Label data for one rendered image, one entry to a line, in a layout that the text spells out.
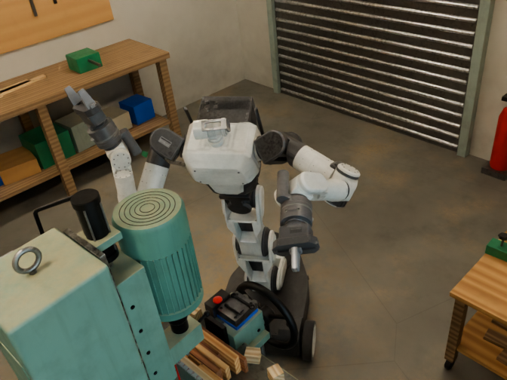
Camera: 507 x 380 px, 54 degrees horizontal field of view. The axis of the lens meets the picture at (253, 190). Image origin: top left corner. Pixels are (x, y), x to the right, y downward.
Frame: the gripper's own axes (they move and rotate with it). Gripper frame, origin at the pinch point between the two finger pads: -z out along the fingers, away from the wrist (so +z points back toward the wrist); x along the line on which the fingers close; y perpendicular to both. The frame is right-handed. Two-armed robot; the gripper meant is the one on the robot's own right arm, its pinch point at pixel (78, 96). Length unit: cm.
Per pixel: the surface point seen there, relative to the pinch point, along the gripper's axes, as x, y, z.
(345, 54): -135, -254, 152
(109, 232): 56, 28, 10
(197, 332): 49, 25, 59
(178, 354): 49, 33, 59
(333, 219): -54, -113, 189
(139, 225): 56, 22, 13
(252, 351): 57, 18, 74
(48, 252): 51, 39, 6
